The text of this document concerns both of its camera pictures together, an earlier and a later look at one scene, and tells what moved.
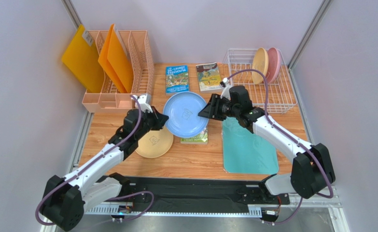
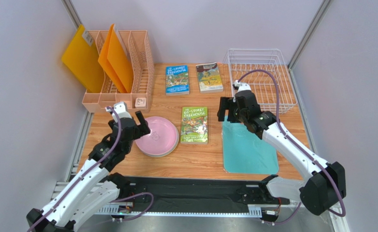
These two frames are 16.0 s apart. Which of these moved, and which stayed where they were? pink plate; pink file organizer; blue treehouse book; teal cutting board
Moved: pink plate
Stayed: blue treehouse book; pink file organizer; teal cutting board
